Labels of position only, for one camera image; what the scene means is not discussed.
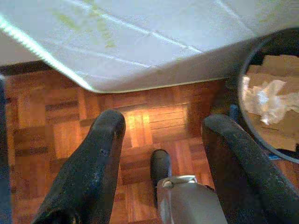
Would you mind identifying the brown cardboard piece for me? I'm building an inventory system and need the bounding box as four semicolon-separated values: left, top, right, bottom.
242;55;299;150

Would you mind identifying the black round waste bin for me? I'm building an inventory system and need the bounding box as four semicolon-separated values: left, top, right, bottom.
236;27;299;164

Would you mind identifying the white crumpled paper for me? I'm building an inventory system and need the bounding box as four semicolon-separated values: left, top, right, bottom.
242;77;299;126

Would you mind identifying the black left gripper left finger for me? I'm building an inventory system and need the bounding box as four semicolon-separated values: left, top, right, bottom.
32;109;127;224

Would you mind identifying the bed with grey floral sheet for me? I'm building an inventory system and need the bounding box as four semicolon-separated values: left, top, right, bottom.
0;0;299;94

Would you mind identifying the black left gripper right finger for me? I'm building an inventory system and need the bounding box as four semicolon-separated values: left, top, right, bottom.
201;114;299;224

